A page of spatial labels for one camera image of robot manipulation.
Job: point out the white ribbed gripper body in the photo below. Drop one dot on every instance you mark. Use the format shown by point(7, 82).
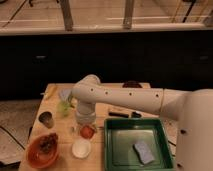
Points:
point(85, 113)

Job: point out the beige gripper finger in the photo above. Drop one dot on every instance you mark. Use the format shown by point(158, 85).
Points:
point(95, 127)
point(78, 128)

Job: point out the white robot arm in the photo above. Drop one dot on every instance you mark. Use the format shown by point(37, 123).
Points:
point(193, 110)

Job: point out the grey metal cup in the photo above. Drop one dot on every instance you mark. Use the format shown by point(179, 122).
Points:
point(46, 119)

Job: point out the black marker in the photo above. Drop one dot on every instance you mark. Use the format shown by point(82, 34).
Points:
point(118, 114)

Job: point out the green plastic toy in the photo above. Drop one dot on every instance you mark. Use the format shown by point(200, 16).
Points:
point(64, 107)

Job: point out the green plastic bin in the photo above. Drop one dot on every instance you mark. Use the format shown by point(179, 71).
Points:
point(121, 134)

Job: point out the blue cloth piece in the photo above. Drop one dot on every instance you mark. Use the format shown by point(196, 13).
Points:
point(65, 94)

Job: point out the small black object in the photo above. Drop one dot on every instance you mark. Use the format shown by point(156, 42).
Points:
point(136, 115)

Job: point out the orange bowl with food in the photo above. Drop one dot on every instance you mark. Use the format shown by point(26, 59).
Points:
point(43, 151)

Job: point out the blue sponge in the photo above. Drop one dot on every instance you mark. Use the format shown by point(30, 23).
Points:
point(143, 151)

